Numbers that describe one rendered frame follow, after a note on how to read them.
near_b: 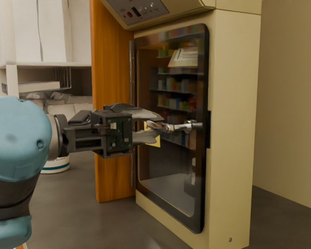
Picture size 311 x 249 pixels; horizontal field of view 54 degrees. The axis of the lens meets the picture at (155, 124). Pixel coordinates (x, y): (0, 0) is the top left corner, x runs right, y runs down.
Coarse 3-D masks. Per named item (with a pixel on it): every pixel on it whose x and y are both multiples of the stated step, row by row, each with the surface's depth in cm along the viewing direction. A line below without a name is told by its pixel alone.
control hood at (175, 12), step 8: (104, 0) 73; (168, 0) 56; (176, 0) 55; (184, 0) 53; (192, 0) 52; (200, 0) 51; (208, 0) 51; (112, 8) 73; (168, 8) 58; (176, 8) 57; (184, 8) 55; (192, 8) 54; (200, 8) 52; (208, 8) 52; (160, 16) 62; (168, 16) 60; (176, 16) 59; (184, 16) 59; (120, 24) 77; (136, 24) 72; (144, 24) 70; (152, 24) 69
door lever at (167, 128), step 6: (150, 120) 63; (150, 126) 63; (156, 126) 60; (162, 126) 58; (168, 126) 57; (174, 126) 57; (180, 126) 58; (186, 126) 59; (168, 132) 57; (186, 132) 60
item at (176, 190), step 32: (160, 32) 66; (192, 32) 56; (160, 64) 67; (192, 64) 57; (160, 96) 68; (192, 96) 58; (192, 128) 58; (160, 160) 70; (192, 160) 59; (160, 192) 71; (192, 192) 60; (192, 224) 61
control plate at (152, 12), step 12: (108, 0) 71; (120, 0) 67; (132, 0) 64; (144, 0) 61; (156, 0) 58; (120, 12) 72; (132, 12) 68; (144, 12) 65; (156, 12) 62; (168, 12) 59; (132, 24) 73
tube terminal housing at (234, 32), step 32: (224, 0) 53; (256, 0) 57; (224, 32) 54; (256, 32) 58; (224, 64) 55; (256, 64) 59; (224, 96) 56; (256, 96) 60; (224, 128) 57; (224, 160) 58; (224, 192) 60; (224, 224) 61
